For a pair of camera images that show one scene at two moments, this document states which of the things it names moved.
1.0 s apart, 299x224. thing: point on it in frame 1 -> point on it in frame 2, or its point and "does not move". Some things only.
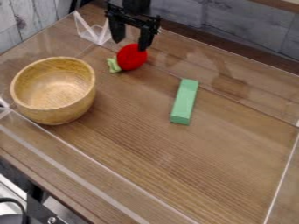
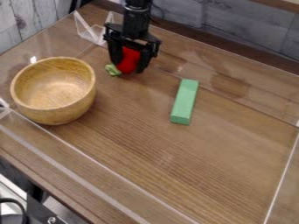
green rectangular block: (185, 101) does not move
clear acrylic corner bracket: (98, 33) does not move
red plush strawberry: (131, 59) does not move
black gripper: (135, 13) -> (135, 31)
